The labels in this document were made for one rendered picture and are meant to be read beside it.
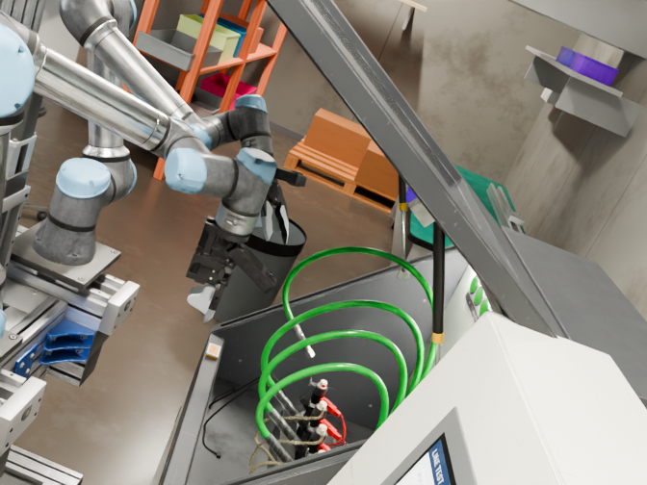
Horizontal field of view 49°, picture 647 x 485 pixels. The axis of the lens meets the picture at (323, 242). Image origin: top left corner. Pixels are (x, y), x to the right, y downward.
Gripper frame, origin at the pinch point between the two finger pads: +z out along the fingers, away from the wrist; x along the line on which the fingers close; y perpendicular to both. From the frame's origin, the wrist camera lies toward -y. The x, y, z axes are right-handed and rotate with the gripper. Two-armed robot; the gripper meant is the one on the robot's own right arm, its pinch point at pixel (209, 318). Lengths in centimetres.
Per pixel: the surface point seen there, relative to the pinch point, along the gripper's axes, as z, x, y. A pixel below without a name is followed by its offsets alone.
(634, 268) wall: 11, -216, -202
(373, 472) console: -4.5, 36.4, -31.4
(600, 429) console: -34, 52, -49
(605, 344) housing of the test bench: -29, 10, -69
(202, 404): 26.4, -8.5, -5.8
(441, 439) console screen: -20, 45, -35
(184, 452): 26.5, 8.5, -4.9
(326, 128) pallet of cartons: 81, -565, -55
